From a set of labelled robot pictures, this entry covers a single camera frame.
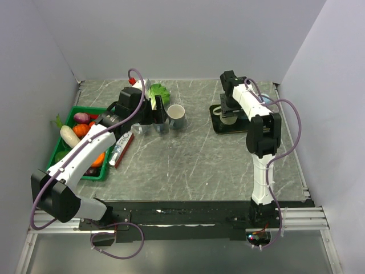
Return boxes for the pale blue mug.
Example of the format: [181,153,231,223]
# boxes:
[261,94,272,104]

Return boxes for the orange pumpkin toy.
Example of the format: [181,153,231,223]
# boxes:
[72,124,90,139]

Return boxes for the purple onion toy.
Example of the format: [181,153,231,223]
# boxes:
[74,112,91,124]

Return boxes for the green vegetable crate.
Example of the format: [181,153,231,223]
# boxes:
[44,106,115,182]

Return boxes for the green bell pepper toy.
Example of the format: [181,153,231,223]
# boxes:
[54,151,70,163]

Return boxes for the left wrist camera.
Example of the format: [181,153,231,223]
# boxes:
[128,78,151,99]

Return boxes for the white radish toy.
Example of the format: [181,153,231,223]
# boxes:
[60,125,80,148]

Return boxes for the grey-blue hexagonal mug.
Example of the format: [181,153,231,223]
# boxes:
[167,104,185,130]

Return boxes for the green lettuce toy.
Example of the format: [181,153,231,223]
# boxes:
[149,83,171,105]

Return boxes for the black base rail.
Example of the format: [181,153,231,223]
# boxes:
[79,201,279,243]

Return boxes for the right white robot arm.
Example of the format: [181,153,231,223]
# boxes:
[220,70,282,228]

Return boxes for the green ceramic mug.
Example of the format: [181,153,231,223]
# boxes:
[213,106,237,125]

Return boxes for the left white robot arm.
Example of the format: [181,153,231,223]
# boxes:
[31,87,167,229]

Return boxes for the red toothpaste box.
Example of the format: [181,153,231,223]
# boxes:
[108,131,134,168]

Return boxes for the black gold-rimmed tray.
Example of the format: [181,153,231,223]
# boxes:
[209,104,249,135]

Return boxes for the grey plastic measuring cup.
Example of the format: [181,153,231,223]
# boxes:
[132,123,152,135]

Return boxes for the orange carrot toy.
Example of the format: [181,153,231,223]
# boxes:
[91,152,106,168]

